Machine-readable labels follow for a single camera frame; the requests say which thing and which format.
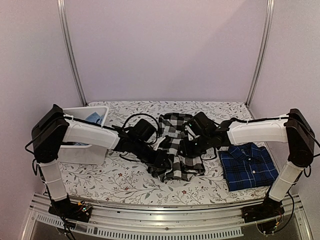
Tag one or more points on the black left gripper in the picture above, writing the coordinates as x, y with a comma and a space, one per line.
158, 161

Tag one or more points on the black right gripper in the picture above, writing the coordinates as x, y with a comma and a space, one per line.
187, 152

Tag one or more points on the black white checkered shirt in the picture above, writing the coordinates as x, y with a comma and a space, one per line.
182, 168

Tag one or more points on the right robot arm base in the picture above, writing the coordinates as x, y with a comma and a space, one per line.
268, 215

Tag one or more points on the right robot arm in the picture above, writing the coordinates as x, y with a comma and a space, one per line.
292, 129

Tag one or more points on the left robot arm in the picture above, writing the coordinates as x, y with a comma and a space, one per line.
65, 133

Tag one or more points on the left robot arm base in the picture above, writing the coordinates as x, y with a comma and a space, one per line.
66, 209

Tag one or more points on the floral patterned table cloth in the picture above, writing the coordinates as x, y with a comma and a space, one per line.
121, 181

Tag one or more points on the folded blue plaid shirt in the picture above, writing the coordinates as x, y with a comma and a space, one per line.
247, 166

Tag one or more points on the light blue shirt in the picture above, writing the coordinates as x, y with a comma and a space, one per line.
93, 118

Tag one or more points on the white plastic bin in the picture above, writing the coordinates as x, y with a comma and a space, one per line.
83, 154

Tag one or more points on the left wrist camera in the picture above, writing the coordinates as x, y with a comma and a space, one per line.
160, 143

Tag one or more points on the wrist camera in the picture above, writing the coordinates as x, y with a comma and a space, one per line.
160, 143
189, 132

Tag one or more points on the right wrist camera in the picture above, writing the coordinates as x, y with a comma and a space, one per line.
189, 132

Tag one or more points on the right aluminium corner post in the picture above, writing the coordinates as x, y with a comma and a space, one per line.
262, 52

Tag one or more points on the aluminium corner post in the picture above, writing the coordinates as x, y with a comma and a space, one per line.
62, 13
262, 52

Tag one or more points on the left aluminium corner post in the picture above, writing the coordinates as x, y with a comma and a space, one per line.
62, 13

